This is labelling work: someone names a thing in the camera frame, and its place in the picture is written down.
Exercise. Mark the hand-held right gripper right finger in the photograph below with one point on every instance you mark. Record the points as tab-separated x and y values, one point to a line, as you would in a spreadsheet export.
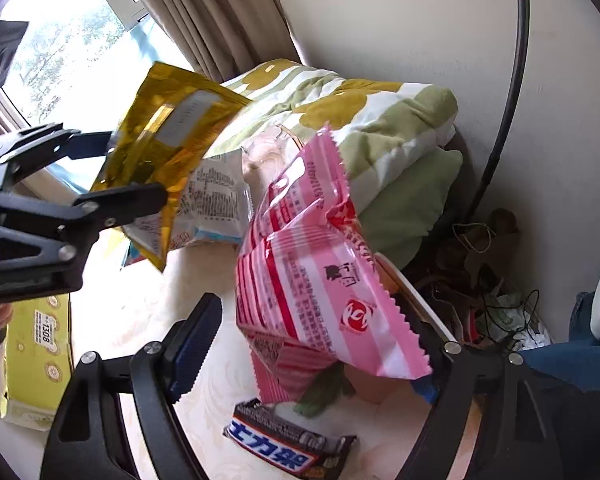
455	380

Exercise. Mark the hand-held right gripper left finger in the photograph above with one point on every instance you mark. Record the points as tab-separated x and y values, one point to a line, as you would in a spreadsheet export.
195	345

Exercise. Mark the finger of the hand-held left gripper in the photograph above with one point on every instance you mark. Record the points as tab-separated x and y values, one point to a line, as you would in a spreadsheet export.
120	205
50	145

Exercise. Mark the gold foil snack packet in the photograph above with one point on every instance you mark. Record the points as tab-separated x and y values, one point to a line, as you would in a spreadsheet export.
145	150

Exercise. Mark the pink striped snack packet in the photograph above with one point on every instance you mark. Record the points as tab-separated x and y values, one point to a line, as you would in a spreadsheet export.
305	270

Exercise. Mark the blue cartoon snack packet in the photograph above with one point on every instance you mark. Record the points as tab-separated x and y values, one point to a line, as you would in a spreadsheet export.
130	257

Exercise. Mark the yellow green tissue box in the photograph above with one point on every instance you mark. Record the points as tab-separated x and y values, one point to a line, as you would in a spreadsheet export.
35	360

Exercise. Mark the white plastic bag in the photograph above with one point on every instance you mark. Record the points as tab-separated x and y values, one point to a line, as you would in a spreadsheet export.
510	320

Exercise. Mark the white printed snack packet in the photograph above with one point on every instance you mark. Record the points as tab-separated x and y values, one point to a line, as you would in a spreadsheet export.
215	200

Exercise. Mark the window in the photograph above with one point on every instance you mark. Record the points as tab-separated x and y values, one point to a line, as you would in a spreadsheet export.
55	50

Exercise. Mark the dark chocolate bar packet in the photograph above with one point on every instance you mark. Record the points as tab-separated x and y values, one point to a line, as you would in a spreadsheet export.
285	435

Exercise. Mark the person's leg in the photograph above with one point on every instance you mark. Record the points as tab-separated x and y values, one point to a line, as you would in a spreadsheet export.
580	355

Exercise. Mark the brown paper bag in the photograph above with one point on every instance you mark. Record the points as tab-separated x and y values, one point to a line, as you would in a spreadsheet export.
500	225

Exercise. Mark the green pillow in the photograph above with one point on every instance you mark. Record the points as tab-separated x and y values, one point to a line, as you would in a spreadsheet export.
410	210

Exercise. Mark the beige curtain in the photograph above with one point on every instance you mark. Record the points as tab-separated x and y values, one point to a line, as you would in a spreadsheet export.
205	10

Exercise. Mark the green white patterned blanket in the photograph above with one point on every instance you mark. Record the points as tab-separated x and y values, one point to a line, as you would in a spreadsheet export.
370	110

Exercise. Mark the black curved pole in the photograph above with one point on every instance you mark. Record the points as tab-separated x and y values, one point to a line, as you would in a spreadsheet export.
517	60

